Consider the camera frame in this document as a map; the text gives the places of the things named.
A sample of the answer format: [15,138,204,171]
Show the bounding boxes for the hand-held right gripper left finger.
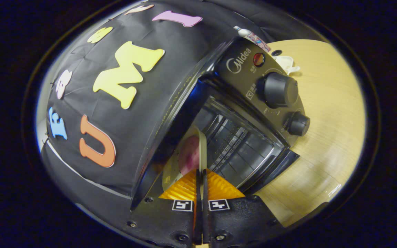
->
[126,169,202,247]

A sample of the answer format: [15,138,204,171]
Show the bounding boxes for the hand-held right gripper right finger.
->
[202,169,285,247]

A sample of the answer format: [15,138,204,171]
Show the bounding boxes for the pink round food piece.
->
[179,135,201,176]

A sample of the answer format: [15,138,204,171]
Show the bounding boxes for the cream square plate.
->
[162,126,207,192]

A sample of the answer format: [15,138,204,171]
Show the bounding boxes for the black electric oven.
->
[131,36,311,210]

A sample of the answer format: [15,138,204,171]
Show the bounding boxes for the white divided dish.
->
[274,55,301,75]

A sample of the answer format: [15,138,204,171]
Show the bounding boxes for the silver printed bottle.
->
[233,25,271,52]

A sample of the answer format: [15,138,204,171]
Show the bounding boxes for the oven wire rack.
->
[204,117,275,179]

